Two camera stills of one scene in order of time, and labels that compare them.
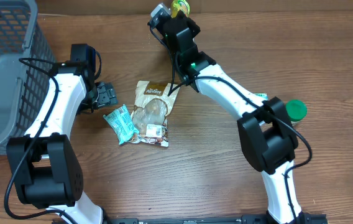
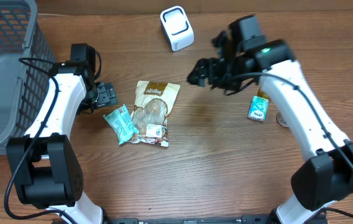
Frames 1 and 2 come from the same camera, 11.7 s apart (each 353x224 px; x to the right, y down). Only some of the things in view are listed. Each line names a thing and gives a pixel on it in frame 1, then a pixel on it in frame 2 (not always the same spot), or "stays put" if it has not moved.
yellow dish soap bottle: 179,5 -> 260,93
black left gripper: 108,94 stays put
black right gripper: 176,18 -> 213,72
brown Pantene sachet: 152,104 stays put
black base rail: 247,219 stays put
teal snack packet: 121,121 stays put
